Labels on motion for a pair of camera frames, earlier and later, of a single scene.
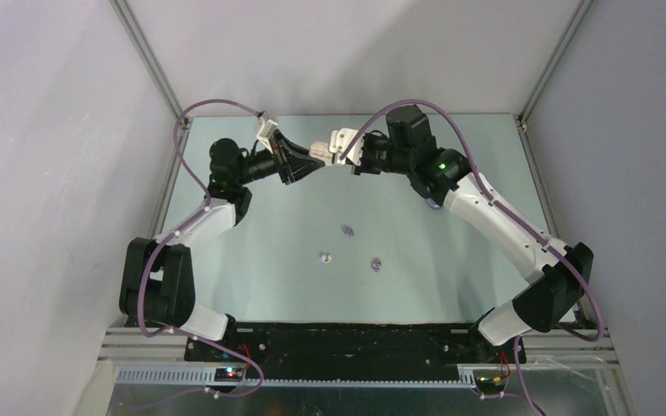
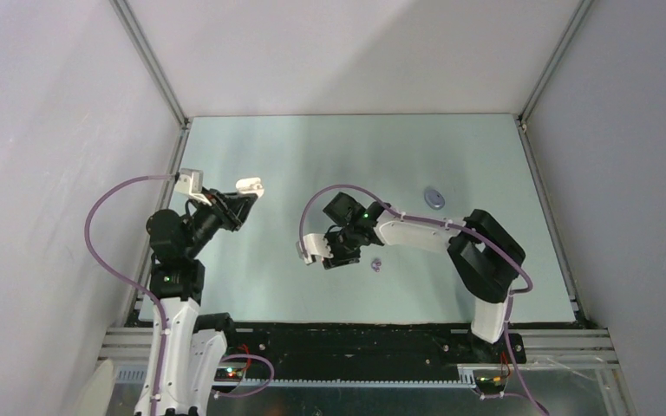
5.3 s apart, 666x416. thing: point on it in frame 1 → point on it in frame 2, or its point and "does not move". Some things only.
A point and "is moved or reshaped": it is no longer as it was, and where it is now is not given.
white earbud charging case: (320, 150) is moved or reshaped
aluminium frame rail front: (121, 345) does not move
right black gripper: (363, 168) → (339, 260)
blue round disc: (431, 203) does not move
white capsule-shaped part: (340, 139) → (314, 244)
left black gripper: (295, 167) → (231, 215)
